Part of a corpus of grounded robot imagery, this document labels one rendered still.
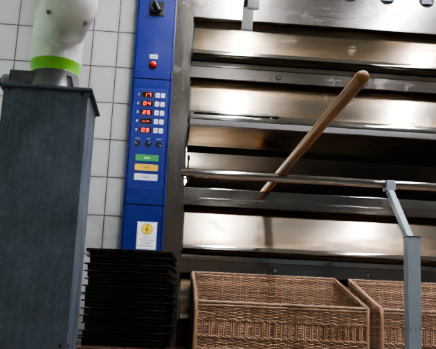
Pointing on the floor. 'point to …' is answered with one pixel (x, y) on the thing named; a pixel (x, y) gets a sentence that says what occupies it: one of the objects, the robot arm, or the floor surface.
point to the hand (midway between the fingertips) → (250, 16)
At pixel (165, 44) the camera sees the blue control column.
